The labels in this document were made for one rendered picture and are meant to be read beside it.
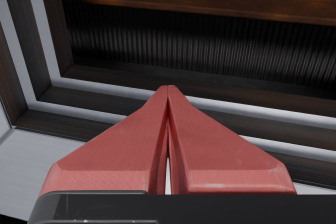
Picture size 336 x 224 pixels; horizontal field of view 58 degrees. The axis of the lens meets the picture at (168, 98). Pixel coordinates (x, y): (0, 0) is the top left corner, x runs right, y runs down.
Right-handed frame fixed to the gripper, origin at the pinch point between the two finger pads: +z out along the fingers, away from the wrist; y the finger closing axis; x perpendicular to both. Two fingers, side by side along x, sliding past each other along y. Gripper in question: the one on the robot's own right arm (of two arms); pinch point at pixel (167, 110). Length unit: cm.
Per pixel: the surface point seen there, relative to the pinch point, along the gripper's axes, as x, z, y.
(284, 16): 0.7, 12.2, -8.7
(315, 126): 2.3, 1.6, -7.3
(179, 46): 12.8, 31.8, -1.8
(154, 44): 13.0, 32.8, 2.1
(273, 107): 1.6, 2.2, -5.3
